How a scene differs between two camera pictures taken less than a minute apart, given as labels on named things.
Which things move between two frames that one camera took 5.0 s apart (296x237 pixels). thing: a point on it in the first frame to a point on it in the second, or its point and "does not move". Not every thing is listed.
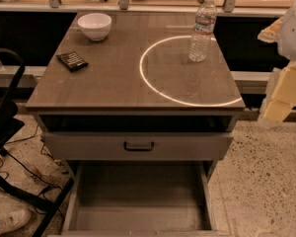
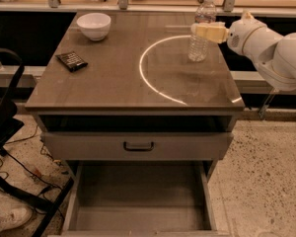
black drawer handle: x=138 y=148 does not move
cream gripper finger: x=272 y=33 to x=248 y=16
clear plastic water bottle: x=199 y=44 does not move
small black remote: x=72 y=60 does not move
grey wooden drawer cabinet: x=118 y=95 does not move
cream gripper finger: x=284 y=86 to x=214 y=31
